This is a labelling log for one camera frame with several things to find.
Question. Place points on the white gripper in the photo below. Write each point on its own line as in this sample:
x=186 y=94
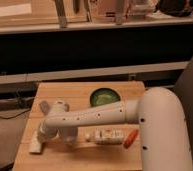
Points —
x=44 y=133

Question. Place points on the white sponge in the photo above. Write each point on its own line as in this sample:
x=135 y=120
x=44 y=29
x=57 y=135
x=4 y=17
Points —
x=36 y=143

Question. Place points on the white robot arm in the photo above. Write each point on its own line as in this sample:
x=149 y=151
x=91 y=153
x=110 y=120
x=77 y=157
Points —
x=164 y=136

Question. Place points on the green ceramic bowl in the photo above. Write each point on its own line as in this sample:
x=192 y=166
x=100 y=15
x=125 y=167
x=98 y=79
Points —
x=103 y=96

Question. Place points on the white paper cup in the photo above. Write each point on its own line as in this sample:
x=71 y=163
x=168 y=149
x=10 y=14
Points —
x=69 y=135

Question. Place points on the grey rectangular block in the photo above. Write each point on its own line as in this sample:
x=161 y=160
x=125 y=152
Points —
x=44 y=107

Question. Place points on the white plastic bottle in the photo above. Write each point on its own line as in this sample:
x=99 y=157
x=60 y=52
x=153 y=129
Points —
x=105 y=136

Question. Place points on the orange carrot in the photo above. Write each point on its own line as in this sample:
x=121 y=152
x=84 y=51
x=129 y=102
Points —
x=131 y=138

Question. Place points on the white paper sheet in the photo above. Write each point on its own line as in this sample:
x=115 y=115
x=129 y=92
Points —
x=12 y=10

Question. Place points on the black bag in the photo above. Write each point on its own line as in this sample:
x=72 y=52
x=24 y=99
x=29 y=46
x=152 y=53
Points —
x=176 y=8

